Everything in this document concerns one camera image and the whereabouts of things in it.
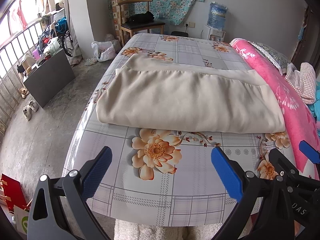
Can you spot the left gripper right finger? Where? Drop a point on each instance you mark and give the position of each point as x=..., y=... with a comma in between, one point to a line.
x=275, y=217

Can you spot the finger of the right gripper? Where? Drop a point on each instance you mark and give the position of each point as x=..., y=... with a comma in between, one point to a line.
x=309, y=152
x=281, y=164

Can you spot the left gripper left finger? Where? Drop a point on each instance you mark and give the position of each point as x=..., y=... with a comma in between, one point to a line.
x=47, y=219

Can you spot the cream zip jacket black trim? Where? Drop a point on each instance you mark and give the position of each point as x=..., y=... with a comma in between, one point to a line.
x=152, y=93

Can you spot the pink floral blanket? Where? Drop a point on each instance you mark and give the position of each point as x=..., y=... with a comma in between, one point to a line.
x=300, y=124

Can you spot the blue child jacket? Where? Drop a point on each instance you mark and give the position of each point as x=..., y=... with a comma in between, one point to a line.
x=315, y=108

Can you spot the white fluffy rug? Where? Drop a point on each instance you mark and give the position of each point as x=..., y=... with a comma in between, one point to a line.
x=128, y=230

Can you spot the checked pink white cloth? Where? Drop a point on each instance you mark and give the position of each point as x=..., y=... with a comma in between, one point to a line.
x=303, y=81

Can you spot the bed with floral plaid sheet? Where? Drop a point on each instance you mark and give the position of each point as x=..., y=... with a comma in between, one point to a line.
x=166, y=178

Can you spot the lace trimmed grey pillow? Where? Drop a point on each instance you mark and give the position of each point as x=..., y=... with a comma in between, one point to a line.
x=279, y=60

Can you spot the beige shoe pair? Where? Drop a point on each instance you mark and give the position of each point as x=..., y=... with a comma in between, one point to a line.
x=32, y=106

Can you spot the dark grey board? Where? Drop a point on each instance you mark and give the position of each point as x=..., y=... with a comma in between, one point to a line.
x=49, y=78

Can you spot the white water dispenser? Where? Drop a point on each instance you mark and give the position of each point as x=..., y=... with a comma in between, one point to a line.
x=212, y=34

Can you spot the white plastic bag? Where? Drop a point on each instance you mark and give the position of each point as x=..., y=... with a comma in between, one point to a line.
x=104, y=51

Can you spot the bicycle wheel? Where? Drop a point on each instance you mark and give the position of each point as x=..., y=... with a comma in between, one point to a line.
x=67, y=44

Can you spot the blue water bottle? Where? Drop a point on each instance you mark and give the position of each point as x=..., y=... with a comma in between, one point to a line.
x=217, y=15

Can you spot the wooden chair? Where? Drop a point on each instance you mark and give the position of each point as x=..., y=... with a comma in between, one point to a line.
x=131, y=29

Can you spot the black bag on chair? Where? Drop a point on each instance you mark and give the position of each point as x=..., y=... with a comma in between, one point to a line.
x=139, y=19

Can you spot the wall power socket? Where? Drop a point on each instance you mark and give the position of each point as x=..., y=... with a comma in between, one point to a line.
x=189, y=24

